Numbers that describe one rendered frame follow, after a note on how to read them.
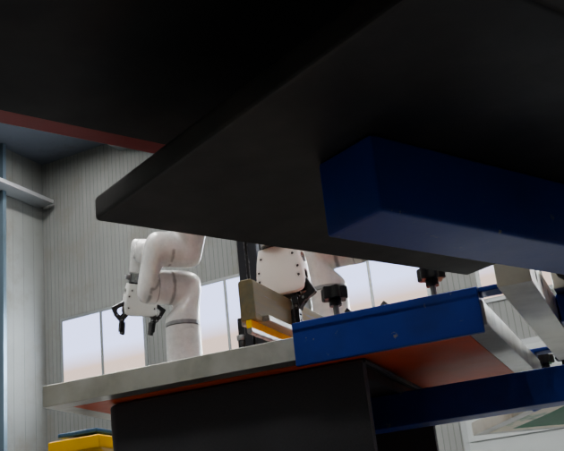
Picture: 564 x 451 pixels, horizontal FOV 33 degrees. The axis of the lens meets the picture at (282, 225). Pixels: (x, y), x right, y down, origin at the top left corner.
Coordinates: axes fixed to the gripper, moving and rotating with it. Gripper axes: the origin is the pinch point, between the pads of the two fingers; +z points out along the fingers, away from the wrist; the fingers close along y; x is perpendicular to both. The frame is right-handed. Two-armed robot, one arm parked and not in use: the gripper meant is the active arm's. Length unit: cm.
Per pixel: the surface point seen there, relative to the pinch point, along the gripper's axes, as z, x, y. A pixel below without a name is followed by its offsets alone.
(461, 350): 14.1, 14.2, -35.3
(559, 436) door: -53, -920, 51
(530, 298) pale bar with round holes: 10, 24, -49
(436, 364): 14.2, 5.7, -29.0
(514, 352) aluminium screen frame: 14.2, 4.6, -42.4
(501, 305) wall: -208, -929, 87
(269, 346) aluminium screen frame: 11.0, 29.7, -7.6
